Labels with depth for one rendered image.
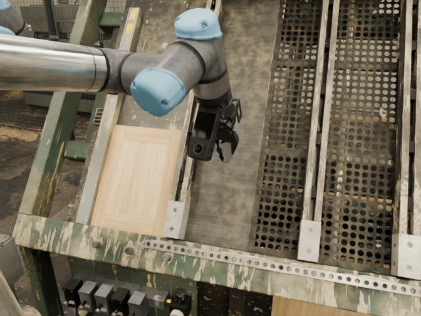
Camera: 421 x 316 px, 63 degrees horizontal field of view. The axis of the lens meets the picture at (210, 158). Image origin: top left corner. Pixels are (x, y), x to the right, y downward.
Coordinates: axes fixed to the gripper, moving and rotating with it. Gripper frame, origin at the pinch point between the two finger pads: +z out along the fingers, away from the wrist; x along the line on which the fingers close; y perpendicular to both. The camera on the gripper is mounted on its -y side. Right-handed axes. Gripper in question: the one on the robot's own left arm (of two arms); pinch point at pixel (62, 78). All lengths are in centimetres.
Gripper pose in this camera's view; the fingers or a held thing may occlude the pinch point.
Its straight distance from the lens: 139.2
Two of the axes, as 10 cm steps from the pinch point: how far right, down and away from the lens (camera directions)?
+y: 4.1, 7.6, -5.1
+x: 8.8, -4.7, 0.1
